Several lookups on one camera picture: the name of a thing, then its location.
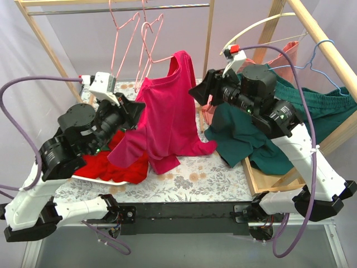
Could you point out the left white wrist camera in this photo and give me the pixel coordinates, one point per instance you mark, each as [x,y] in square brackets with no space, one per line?
[101,85]

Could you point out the magenta t shirt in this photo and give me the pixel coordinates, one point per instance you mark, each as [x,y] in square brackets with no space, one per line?
[167,126]

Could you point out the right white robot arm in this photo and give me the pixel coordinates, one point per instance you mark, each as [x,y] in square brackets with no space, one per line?
[253,92]

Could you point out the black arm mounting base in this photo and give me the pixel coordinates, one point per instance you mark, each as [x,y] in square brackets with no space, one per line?
[191,218]

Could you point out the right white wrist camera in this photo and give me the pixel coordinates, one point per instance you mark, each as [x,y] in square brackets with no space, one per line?
[235,59]

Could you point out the salmon pink shorts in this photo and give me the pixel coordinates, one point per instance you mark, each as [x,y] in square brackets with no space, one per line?
[283,71]

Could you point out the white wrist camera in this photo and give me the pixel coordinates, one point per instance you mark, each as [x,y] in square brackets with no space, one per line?
[101,85]
[235,59]

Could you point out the teal green shorts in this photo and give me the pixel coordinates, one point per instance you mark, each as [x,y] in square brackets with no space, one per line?
[237,138]

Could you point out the small wooden clothes rack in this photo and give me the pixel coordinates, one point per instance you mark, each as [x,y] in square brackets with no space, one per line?
[22,6]

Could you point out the pink wire hanger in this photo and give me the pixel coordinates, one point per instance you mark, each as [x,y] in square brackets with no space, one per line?
[151,40]
[124,35]
[146,26]

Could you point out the red t shirt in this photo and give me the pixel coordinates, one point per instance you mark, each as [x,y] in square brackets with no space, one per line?
[98,166]

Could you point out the white laundry basket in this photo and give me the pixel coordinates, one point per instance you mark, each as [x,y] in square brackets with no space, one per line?
[100,181]

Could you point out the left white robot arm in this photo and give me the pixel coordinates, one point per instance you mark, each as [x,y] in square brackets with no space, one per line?
[32,214]

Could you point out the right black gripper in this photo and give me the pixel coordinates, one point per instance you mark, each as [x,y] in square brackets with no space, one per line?
[213,87]

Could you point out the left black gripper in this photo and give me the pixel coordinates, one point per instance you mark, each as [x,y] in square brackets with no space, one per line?
[126,109]

